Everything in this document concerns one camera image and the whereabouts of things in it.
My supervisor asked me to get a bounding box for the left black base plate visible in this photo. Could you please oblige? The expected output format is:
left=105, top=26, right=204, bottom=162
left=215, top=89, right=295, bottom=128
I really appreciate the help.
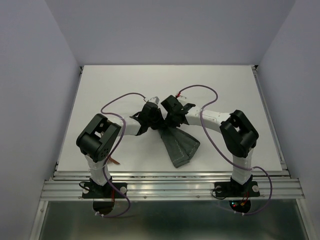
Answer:
left=79, top=181, right=127, bottom=199

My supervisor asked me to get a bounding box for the aluminium rail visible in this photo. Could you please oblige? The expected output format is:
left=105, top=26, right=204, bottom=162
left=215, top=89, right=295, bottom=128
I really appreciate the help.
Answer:
left=251, top=65, right=292, bottom=178
left=40, top=169, right=305, bottom=202

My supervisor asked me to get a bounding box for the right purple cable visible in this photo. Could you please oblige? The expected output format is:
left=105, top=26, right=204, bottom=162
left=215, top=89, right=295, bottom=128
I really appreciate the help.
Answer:
left=176, top=84, right=273, bottom=217

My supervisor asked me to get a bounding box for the copper fork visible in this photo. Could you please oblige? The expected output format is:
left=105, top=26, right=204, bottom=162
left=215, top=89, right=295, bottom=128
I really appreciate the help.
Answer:
left=106, top=156, right=113, bottom=165

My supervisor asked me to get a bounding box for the grey cloth napkin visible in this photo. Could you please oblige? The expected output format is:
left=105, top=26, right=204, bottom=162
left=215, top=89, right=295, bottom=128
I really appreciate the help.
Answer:
left=158, top=127, right=201, bottom=169

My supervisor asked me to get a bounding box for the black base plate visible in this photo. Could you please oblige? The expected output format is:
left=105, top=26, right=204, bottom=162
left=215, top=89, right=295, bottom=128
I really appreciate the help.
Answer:
left=79, top=181, right=127, bottom=199
left=213, top=175, right=260, bottom=199

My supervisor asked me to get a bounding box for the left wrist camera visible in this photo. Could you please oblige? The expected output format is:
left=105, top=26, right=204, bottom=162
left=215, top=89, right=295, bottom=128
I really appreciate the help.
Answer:
left=144, top=96, right=160, bottom=105

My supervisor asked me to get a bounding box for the aluminium front rail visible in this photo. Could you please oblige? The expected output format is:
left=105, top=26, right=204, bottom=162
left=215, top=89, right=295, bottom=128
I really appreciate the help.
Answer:
left=40, top=169, right=305, bottom=202

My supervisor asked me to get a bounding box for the copper knife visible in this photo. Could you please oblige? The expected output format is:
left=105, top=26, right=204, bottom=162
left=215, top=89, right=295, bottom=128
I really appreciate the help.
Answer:
left=111, top=159, right=120, bottom=165

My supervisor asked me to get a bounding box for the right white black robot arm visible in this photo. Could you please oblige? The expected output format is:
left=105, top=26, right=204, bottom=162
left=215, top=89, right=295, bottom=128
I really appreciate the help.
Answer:
left=161, top=95, right=259, bottom=197

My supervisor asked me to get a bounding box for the aluminium right side rail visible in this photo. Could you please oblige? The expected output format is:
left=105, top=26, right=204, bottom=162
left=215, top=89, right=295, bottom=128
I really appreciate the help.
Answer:
left=251, top=65, right=292, bottom=178

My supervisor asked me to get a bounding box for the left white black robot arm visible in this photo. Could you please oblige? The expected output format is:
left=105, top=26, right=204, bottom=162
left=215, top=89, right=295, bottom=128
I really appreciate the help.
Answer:
left=76, top=97, right=164, bottom=199

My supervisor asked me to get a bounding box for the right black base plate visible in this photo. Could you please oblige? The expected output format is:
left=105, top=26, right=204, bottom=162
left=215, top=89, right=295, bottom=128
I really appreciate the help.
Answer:
left=213, top=175, right=260, bottom=199

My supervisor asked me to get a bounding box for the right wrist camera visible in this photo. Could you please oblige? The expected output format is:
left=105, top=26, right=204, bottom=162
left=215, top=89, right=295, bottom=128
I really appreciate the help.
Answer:
left=176, top=95, right=188, bottom=103

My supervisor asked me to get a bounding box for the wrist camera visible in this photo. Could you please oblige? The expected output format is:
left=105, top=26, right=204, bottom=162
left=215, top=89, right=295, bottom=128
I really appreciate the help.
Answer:
left=144, top=96, right=160, bottom=105
left=176, top=95, right=188, bottom=103

